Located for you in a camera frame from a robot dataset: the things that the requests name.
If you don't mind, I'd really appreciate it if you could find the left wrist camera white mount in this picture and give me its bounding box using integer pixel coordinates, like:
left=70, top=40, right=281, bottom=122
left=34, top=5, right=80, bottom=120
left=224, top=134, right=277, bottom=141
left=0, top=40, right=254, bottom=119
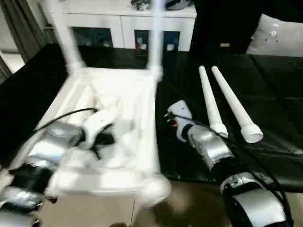
left=81, top=108, right=117, bottom=150

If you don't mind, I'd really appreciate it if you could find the grey helmet on cabinet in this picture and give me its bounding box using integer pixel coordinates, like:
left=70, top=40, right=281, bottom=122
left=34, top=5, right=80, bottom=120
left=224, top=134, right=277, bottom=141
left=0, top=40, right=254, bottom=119
left=165, top=0, right=193, bottom=10

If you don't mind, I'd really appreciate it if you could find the white plastic table leg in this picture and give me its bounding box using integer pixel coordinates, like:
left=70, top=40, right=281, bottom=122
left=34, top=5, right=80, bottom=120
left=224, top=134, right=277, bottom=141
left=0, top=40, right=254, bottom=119
left=146, top=0, right=164, bottom=81
left=211, top=65, right=264, bottom=144
left=42, top=0, right=86, bottom=72
left=198, top=65, right=230, bottom=139

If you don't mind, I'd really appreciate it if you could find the black cabinet with yellow label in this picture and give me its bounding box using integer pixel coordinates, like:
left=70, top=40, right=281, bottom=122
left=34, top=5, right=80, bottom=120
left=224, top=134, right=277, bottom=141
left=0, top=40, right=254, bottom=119
left=190, top=0, right=261, bottom=54

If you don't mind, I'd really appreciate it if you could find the dark clutter on cabinet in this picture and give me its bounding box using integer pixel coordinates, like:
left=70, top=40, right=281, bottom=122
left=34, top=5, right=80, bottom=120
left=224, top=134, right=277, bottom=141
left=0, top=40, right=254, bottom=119
left=131, top=0, right=152, bottom=12

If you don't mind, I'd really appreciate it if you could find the black work mat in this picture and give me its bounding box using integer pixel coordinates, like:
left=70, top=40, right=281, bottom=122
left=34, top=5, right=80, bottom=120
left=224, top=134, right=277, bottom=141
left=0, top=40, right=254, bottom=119
left=0, top=42, right=303, bottom=195

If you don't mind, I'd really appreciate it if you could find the white glass-door cabinet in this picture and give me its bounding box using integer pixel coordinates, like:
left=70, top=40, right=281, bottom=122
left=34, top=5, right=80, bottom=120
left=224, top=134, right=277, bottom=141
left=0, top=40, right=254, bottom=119
left=50, top=0, right=197, bottom=52

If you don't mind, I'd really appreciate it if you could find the white plastic table top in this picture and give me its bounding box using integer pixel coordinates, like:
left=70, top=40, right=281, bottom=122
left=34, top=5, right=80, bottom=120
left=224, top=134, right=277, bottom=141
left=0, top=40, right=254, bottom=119
left=42, top=65, right=173, bottom=207

